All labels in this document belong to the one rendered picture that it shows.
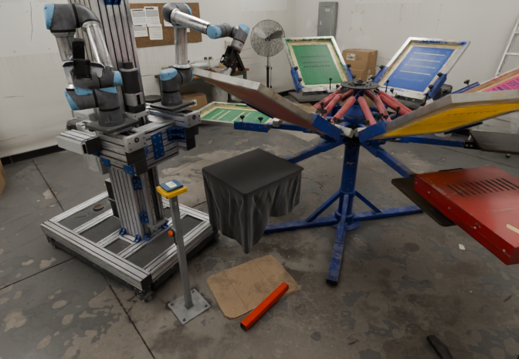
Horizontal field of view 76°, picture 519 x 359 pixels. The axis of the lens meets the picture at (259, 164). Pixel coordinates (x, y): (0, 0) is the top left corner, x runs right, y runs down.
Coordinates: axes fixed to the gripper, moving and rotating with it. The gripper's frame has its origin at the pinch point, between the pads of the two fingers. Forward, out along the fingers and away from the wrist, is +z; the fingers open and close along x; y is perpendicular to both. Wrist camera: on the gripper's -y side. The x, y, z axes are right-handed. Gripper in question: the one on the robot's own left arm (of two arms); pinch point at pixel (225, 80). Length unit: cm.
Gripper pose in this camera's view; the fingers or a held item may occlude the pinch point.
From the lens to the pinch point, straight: 215.8
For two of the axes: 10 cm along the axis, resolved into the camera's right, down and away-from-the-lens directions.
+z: -3.9, 9.2, 0.6
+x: 6.6, 3.2, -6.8
